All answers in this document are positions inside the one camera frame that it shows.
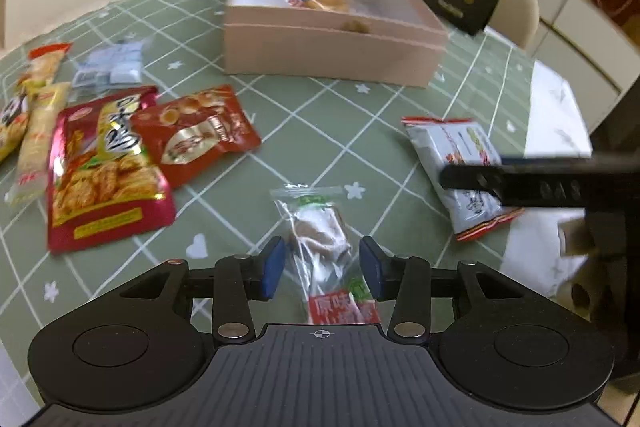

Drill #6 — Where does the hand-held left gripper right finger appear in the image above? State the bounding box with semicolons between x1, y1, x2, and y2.
359;236;523;342

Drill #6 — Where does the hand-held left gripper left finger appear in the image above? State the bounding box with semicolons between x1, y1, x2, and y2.
120;236;287;342

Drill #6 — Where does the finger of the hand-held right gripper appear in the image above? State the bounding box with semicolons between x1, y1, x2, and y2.
439;157;593;209

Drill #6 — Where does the white red-edged snack packet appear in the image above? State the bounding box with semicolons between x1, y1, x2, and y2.
402;116;524;243

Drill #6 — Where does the clear candy packet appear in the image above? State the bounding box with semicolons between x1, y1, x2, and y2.
270;183;382;327

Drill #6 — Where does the red egg-print snack packet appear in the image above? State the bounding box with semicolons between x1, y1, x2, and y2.
130;85;263;190

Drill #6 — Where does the large red chip bag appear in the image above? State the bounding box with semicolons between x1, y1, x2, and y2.
46;86;177;256

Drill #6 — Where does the pink cardboard box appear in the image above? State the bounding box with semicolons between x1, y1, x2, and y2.
222;0;449;88

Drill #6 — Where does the long pale yellow wafer packet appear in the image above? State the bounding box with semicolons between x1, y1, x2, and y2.
4;82;72;208

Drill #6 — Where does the yellow snack packet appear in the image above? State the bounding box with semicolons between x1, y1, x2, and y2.
0;91;32;164

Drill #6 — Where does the long red-topped snack packet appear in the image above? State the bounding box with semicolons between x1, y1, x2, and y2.
19;42;74;88

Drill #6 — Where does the green checked tablecloth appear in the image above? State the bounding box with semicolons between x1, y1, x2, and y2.
0;0;538;413

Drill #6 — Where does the white sideboard cabinet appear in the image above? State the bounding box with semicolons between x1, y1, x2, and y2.
500;0;640;134

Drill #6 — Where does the beige chair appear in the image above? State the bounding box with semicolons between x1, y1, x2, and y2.
486;0;542;51

